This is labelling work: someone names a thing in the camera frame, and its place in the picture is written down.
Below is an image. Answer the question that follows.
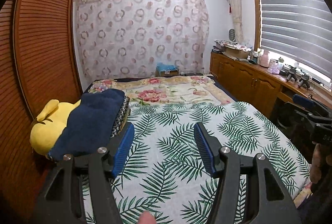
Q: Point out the wooden louvered wardrobe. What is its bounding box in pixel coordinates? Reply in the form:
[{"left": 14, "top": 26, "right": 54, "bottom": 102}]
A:
[{"left": 1, "top": 0, "right": 82, "bottom": 223}]

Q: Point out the palm leaf print sheet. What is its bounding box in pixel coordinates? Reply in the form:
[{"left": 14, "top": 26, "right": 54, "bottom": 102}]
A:
[{"left": 110, "top": 102, "right": 310, "bottom": 223}]

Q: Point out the pink bottle on sideboard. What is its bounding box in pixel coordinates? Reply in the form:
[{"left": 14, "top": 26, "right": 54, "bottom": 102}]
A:
[{"left": 259, "top": 50, "right": 270, "bottom": 68}]

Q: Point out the yellow plush toy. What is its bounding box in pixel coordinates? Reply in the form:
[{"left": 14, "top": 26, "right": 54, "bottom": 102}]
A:
[{"left": 30, "top": 99, "right": 81, "bottom": 158}]

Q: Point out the striped window blind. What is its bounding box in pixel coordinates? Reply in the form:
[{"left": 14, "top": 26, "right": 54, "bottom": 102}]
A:
[{"left": 260, "top": 0, "right": 331, "bottom": 77}]

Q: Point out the floral blanket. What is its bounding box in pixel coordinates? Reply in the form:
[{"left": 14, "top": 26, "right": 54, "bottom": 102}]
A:
[{"left": 88, "top": 76, "right": 235, "bottom": 105}]

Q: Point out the folded dark patterned cloth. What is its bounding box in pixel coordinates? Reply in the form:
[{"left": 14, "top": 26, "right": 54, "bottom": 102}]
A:
[{"left": 111, "top": 96, "right": 131, "bottom": 137}]

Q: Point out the navy t-shirt orange print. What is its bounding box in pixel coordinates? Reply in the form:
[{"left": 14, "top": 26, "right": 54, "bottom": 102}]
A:
[{"left": 48, "top": 89, "right": 125, "bottom": 162}]

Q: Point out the blue item on box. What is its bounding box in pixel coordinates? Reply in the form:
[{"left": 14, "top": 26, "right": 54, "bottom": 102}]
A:
[{"left": 155, "top": 63, "right": 179, "bottom": 77}]

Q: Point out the cardboard box with clutter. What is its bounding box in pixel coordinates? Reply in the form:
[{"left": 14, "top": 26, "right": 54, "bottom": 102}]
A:
[{"left": 213, "top": 40, "right": 252, "bottom": 59}]

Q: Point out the circle pattern curtain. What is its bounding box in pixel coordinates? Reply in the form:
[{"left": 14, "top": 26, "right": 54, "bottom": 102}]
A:
[{"left": 74, "top": 0, "right": 209, "bottom": 82}]

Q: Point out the person right hand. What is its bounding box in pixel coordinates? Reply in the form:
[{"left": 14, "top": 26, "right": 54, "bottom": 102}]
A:
[{"left": 310, "top": 144, "right": 326, "bottom": 184}]

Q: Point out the small round fan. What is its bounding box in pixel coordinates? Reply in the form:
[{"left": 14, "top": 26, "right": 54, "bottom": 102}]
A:
[{"left": 228, "top": 28, "right": 236, "bottom": 42}]

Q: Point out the wooden sideboard cabinet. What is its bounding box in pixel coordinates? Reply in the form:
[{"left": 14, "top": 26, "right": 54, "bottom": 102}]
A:
[{"left": 210, "top": 52, "right": 331, "bottom": 119}]

